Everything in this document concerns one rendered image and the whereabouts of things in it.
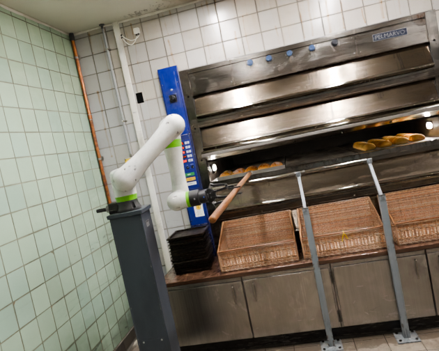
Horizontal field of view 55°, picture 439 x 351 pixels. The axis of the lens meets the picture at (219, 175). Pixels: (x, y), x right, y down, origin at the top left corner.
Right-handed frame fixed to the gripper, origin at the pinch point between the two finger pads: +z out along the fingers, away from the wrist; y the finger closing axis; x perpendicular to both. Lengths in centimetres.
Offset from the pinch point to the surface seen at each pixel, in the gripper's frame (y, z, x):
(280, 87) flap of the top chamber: -60, 37, -101
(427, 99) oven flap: -29, 139, -98
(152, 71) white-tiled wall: -95, -60, -102
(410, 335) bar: 117, 87, -40
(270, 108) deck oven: -46, 26, -101
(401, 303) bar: 96, 85, -40
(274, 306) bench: 89, 5, -47
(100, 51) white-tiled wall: -121, -100, -103
